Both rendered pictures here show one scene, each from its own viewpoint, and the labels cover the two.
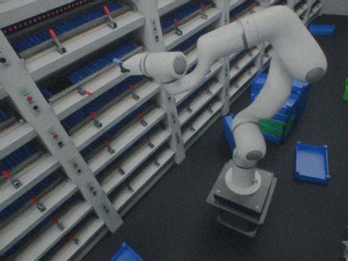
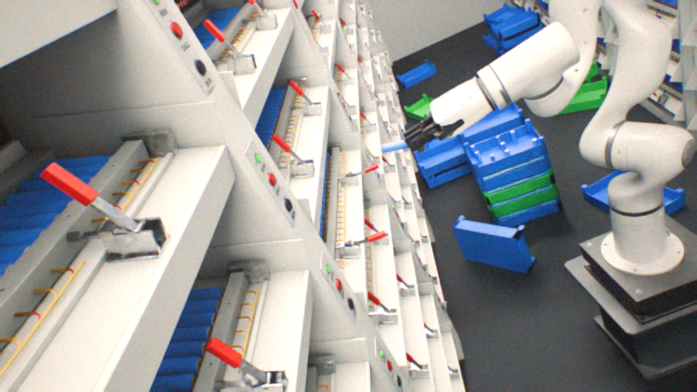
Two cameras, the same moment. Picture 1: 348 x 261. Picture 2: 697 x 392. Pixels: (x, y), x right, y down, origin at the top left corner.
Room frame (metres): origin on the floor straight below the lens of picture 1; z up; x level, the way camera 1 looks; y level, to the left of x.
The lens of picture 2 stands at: (0.31, 0.76, 1.53)
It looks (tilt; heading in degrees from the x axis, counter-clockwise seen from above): 30 degrees down; 327
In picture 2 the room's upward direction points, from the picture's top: 28 degrees counter-clockwise
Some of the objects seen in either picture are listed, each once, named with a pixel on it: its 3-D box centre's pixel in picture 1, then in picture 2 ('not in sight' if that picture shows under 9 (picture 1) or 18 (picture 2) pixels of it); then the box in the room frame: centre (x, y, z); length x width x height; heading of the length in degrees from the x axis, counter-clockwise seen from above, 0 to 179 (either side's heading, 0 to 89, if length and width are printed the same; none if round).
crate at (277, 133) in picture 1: (271, 121); (516, 190); (1.41, -0.79, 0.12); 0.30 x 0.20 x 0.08; 42
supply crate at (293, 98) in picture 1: (274, 97); (503, 148); (1.41, -0.79, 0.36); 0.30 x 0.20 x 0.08; 42
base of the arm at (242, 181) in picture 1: (243, 169); (638, 226); (0.74, -0.31, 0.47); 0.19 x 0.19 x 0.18
